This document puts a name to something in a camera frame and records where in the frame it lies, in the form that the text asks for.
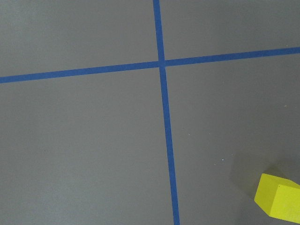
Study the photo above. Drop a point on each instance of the yellow foam block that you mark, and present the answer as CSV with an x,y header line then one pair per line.
x,y
278,198

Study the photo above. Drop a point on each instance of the brown paper table mat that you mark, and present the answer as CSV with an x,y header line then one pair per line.
x,y
146,112

